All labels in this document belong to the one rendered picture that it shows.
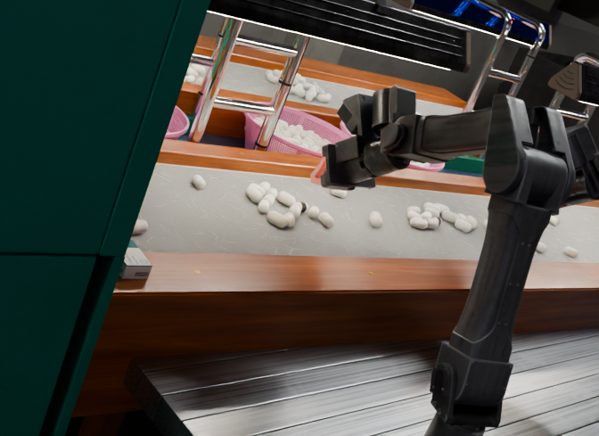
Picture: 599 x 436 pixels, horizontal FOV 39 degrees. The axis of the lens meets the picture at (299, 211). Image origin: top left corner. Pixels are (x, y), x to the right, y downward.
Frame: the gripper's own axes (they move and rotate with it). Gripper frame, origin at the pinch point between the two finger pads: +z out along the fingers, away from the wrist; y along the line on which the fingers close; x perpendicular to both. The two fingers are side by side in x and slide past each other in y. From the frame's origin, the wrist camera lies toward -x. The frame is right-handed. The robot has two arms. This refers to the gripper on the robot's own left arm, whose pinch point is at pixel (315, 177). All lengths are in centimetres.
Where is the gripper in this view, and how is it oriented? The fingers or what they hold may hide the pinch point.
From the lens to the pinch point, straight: 145.3
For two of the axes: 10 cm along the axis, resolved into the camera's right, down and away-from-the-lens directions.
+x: 0.8, 9.8, -1.7
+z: -6.4, 1.8, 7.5
